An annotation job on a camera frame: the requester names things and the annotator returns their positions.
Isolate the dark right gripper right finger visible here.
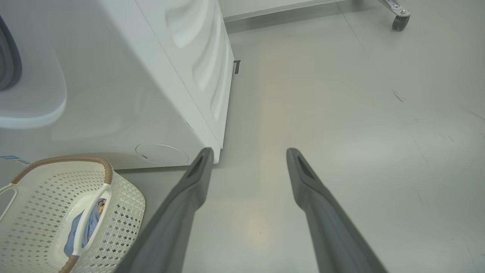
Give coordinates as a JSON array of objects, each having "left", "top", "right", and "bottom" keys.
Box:
[{"left": 286, "top": 147, "right": 389, "bottom": 273}]

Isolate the blue energy label sticker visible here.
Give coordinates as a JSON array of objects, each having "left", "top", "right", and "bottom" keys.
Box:
[{"left": 0, "top": 155, "right": 31, "bottom": 166}]

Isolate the white basket with brown rim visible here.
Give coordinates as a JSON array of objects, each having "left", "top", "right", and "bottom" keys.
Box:
[{"left": 0, "top": 155, "right": 146, "bottom": 273}]

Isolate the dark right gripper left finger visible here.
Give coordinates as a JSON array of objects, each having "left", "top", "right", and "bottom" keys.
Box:
[{"left": 114, "top": 147, "right": 215, "bottom": 273}]

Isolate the blue cartoon print garment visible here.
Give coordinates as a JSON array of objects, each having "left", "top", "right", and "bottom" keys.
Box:
[{"left": 63, "top": 198, "right": 107, "bottom": 258}]

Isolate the grey caster wheel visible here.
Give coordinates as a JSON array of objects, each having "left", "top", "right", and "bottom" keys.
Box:
[{"left": 378, "top": 0, "right": 411, "bottom": 31}]

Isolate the grey rubber door gasket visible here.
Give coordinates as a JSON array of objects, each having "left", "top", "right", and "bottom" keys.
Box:
[{"left": 0, "top": 15, "right": 22, "bottom": 92}]

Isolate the white front-load washing machine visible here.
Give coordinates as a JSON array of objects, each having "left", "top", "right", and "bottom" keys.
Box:
[{"left": 0, "top": 0, "right": 236, "bottom": 170}]

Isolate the round white filter cover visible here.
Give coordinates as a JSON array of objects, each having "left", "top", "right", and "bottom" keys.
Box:
[{"left": 135, "top": 143, "right": 189, "bottom": 166}]

